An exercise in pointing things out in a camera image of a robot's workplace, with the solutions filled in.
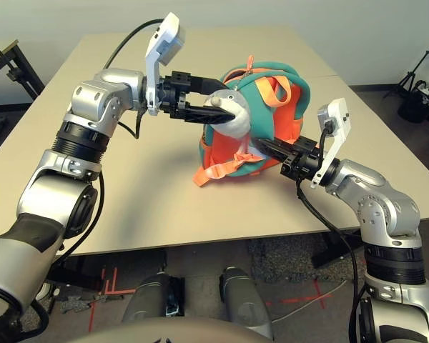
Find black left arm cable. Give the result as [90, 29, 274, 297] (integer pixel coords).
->
[103, 19, 162, 140]

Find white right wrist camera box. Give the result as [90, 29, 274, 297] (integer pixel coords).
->
[309, 98, 352, 189]

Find grey white plush keychain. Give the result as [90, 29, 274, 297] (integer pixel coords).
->
[202, 89, 251, 141]

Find grey robot torso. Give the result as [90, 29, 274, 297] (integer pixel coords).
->
[119, 314, 269, 343]

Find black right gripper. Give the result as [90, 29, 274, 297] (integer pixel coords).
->
[257, 137, 326, 182]

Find black table base foot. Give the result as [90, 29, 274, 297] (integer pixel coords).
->
[48, 255, 104, 289]
[310, 232, 344, 269]

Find grey robot right leg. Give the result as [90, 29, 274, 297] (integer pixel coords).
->
[218, 266, 275, 340]

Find grey robot leg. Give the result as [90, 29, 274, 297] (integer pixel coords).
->
[218, 266, 275, 340]
[121, 273, 185, 322]

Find black framed side table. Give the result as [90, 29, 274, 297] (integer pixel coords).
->
[0, 31, 46, 104]

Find white floor cable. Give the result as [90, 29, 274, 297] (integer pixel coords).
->
[271, 280, 347, 324]

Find grey robot left leg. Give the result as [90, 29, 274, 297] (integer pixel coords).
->
[121, 273, 185, 322]

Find red floor tape lines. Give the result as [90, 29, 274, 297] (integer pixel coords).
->
[87, 266, 137, 332]

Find black tripod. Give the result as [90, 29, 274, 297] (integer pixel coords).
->
[384, 42, 429, 101]

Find white caster wheel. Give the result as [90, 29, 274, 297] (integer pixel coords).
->
[35, 282, 54, 301]

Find black bin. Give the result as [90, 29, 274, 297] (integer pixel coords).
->
[396, 80, 429, 124]

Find red floor tape cross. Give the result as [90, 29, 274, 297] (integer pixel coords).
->
[266, 280, 335, 310]

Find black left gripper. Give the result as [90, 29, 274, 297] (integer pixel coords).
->
[157, 70, 236, 126]

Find teal orange backpack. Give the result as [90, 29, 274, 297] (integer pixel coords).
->
[192, 55, 312, 189]

